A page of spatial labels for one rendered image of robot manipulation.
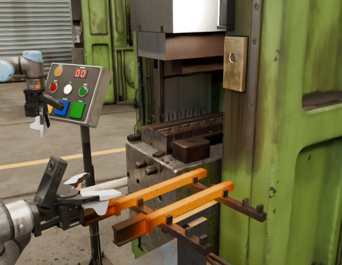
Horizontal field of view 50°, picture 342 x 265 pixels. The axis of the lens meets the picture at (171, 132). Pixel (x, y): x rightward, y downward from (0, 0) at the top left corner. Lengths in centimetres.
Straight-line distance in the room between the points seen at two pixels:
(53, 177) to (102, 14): 548
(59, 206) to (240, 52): 71
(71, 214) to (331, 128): 91
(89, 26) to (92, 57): 49
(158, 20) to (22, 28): 795
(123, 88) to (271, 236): 516
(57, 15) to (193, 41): 796
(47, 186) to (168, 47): 69
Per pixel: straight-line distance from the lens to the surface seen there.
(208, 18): 137
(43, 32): 925
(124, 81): 622
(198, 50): 142
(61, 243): 264
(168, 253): 127
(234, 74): 123
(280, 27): 114
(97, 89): 175
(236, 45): 122
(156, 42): 138
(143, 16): 145
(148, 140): 152
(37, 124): 165
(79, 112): 175
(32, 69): 163
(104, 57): 628
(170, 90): 168
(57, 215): 92
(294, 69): 117
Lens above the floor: 142
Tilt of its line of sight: 18 degrees down
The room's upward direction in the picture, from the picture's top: 1 degrees counter-clockwise
